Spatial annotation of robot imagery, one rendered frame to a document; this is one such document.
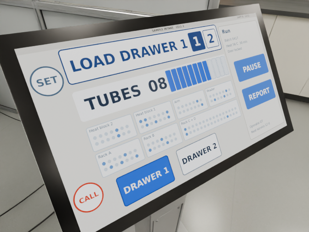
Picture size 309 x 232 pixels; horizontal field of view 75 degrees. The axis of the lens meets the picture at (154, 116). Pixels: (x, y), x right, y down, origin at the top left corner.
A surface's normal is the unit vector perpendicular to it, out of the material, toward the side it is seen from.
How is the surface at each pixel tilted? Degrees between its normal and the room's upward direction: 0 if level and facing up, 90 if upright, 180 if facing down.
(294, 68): 90
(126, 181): 50
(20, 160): 0
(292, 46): 90
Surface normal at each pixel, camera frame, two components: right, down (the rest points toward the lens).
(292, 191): 0.03, -0.77
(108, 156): 0.41, -0.07
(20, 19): -0.36, 0.59
